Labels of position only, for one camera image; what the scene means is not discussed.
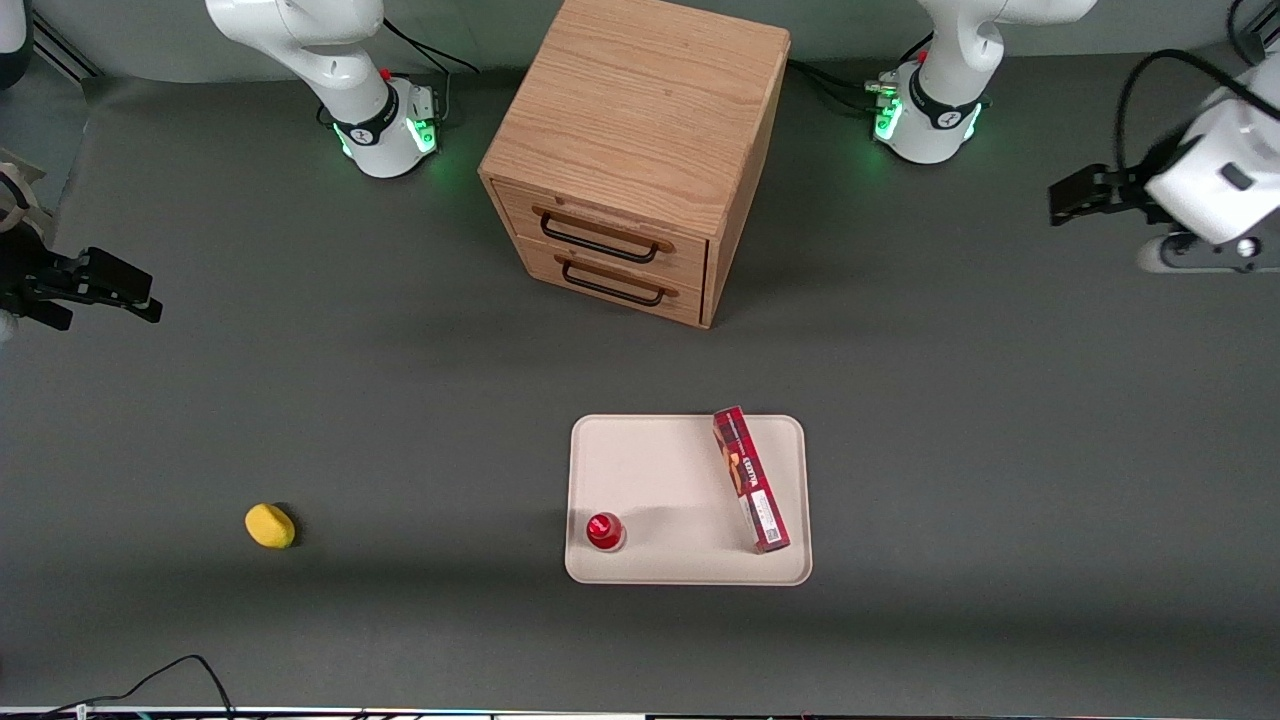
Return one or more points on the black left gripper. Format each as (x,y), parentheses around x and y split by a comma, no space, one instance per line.
(1143,186)

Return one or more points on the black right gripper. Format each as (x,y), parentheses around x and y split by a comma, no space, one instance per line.
(22,276)

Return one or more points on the red cookie box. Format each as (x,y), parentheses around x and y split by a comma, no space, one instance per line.
(750,480)

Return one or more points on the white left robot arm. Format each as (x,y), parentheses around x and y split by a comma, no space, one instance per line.
(950,100)

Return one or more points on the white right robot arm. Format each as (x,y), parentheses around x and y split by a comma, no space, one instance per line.
(340,60)

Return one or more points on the white rectangular tray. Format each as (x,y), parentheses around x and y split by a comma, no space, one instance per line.
(660,470)

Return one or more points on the yellow lemon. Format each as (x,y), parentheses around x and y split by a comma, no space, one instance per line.
(270,526)

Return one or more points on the dark grey table mat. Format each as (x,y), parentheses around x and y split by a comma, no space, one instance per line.
(400,400)

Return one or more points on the wooden drawer front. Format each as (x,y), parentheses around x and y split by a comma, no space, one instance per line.
(515,208)
(535,262)

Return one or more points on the wooden drawer cabinet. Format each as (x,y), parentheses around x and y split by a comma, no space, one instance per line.
(640,100)

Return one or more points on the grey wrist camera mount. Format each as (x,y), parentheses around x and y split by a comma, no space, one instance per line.
(1190,255)

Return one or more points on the dark metal frame rail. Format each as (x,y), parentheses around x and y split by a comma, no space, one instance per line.
(65,50)

